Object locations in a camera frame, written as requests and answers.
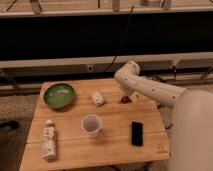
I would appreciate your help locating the small white crumpled packet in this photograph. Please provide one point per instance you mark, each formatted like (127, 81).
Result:
(97, 98)

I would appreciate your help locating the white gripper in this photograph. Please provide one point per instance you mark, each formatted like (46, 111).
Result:
(134, 96)

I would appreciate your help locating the translucent white cup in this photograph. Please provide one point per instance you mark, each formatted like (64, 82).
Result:
(92, 125)

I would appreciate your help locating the green ceramic bowl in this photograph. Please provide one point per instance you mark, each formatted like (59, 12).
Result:
(59, 95)

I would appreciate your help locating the dark red pepper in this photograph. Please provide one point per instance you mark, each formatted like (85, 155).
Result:
(125, 99)

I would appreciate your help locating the black rectangular block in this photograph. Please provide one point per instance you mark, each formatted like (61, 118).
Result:
(137, 134)

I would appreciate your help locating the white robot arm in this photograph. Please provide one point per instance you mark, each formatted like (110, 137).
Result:
(190, 114)

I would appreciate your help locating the white plastic bottle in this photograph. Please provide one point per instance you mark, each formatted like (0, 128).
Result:
(48, 141)

